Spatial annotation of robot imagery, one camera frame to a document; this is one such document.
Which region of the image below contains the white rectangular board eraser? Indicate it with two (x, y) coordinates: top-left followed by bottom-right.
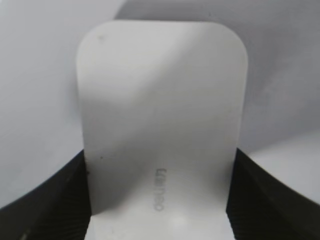
(76, 20), (248, 240)

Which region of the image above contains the white board with grey frame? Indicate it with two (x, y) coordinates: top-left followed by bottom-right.
(0, 0), (320, 206)

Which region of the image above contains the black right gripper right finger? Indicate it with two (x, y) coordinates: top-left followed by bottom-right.
(226, 149), (320, 240)

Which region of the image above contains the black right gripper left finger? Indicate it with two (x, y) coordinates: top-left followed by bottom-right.
(0, 151), (91, 240)

